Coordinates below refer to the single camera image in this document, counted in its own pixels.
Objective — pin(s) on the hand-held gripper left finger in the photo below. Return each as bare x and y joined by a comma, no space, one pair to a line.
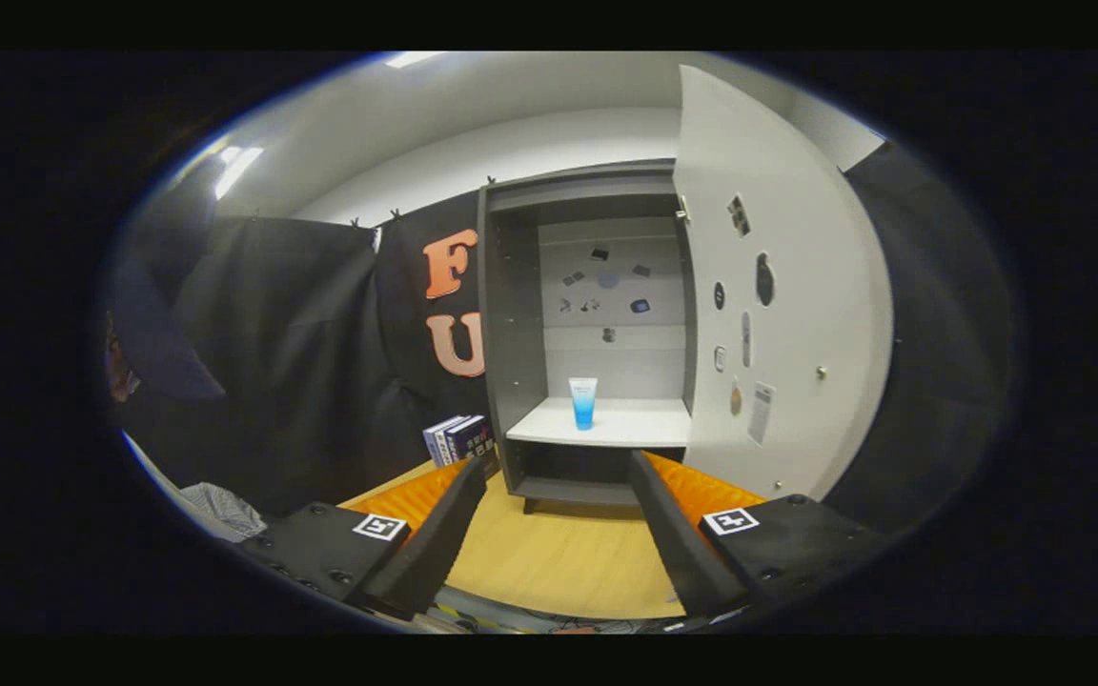
439,538

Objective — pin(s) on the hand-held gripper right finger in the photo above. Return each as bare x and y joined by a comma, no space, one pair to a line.
682,543

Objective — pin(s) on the blue cosmetic tube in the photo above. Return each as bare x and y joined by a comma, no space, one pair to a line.
583,410

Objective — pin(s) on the white cabinet door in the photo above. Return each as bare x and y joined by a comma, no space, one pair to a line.
816,314

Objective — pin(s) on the pale blue book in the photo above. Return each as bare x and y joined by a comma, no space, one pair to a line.
437,438

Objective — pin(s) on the dark blue book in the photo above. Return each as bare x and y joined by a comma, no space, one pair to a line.
473,436

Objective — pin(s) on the grey cabinet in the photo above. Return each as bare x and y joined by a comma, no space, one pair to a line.
516,362

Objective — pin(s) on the person's striped clothing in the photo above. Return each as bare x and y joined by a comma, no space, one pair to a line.
225,510

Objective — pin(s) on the black backdrop cloth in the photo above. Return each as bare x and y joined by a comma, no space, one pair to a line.
301,362

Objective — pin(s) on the person's dark cap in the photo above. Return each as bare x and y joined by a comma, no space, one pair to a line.
168,362

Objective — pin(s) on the metal door hinge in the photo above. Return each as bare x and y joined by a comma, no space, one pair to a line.
682,211

